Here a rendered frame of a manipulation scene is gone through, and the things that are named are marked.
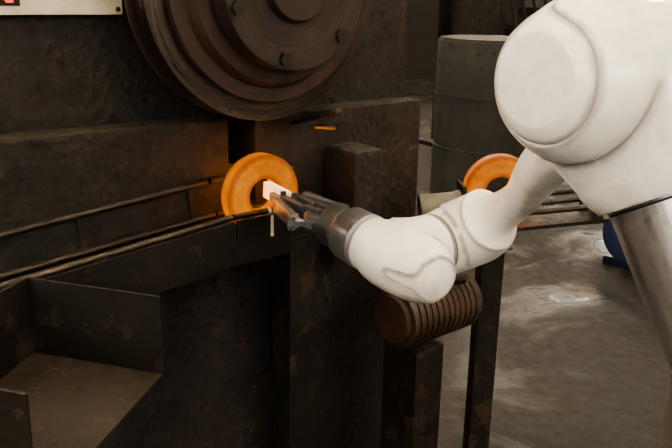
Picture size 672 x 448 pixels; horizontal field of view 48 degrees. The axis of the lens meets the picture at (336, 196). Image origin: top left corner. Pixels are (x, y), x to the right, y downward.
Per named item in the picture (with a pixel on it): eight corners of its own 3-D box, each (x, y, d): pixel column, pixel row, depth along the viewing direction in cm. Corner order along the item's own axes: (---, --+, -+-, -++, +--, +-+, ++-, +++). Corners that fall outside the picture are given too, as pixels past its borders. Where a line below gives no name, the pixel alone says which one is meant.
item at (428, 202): (417, 216, 164) (416, 190, 163) (458, 212, 165) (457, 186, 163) (422, 225, 159) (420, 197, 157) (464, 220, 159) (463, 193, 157)
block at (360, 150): (320, 252, 163) (321, 143, 157) (348, 245, 168) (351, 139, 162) (351, 266, 155) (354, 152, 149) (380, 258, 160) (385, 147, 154)
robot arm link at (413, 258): (342, 283, 117) (404, 262, 125) (412, 326, 106) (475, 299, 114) (345, 219, 114) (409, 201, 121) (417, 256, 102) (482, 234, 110)
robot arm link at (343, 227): (388, 264, 123) (364, 251, 127) (393, 211, 120) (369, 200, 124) (345, 276, 117) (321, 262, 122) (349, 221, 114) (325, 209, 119)
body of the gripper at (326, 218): (324, 257, 121) (291, 238, 128) (364, 247, 127) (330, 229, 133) (328, 214, 119) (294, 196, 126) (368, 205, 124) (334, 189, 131)
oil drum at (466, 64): (406, 191, 434) (414, 33, 411) (476, 177, 470) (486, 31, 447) (486, 216, 390) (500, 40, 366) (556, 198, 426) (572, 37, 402)
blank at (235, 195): (215, 160, 136) (225, 164, 134) (286, 144, 145) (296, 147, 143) (223, 240, 141) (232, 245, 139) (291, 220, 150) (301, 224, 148)
